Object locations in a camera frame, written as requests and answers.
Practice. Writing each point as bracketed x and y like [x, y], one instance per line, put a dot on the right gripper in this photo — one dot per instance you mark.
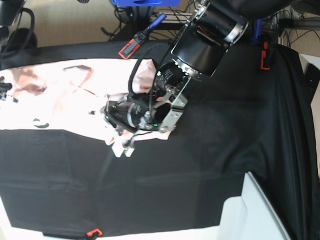
[4, 89]

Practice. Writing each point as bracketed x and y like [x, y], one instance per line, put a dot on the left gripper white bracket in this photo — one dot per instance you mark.
[120, 135]

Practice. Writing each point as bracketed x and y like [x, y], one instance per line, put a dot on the light pink T-shirt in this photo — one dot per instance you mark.
[65, 95]

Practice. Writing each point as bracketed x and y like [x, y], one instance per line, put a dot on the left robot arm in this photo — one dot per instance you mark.
[196, 53]

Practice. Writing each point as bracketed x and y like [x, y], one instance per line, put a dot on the blue plastic box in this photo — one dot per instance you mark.
[146, 3]

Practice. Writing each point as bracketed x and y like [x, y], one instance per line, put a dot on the small red black clamp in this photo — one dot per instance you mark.
[94, 233]

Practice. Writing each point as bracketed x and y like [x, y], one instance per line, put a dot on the black table cloth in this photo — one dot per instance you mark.
[242, 119]

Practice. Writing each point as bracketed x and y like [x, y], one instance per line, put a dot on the red clamp at right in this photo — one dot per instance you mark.
[265, 53]

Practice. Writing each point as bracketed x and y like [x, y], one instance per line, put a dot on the blue handled bar clamp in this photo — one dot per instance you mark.
[140, 37]

